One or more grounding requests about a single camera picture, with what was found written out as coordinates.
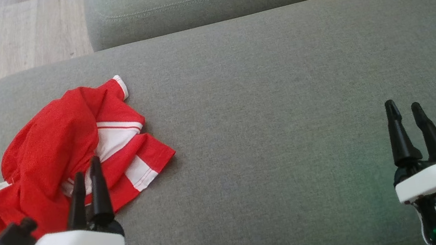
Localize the red white basketball jersey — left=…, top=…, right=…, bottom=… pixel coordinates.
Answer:
left=0, top=77, right=161, bottom=245

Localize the grey sofa seat cushion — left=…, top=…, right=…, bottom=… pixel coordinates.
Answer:
left=0, top=0, right=436, bottom=245

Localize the red shorts white trim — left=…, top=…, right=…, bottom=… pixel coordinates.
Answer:
left=44, top=67, right=185, bottom=221

